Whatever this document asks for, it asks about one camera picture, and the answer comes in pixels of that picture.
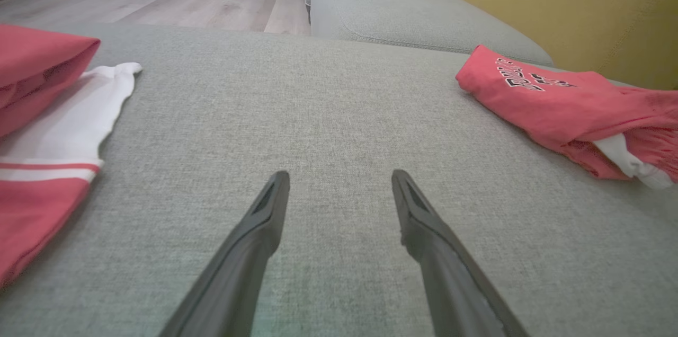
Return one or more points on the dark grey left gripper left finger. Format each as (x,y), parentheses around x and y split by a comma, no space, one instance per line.
(249,252)

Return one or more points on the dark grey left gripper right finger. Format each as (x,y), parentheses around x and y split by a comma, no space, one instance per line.
(450,273)

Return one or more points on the red trousers with white stripes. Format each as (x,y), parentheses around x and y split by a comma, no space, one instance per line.
(42,204)

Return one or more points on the grey fabric sofa ottoman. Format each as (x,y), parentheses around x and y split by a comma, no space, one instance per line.
(318,114)

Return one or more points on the small red white cloth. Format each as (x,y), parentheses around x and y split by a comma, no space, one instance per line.
(556,109)

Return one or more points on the yellow sofa back cushion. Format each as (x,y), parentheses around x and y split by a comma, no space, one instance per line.
(556,8)

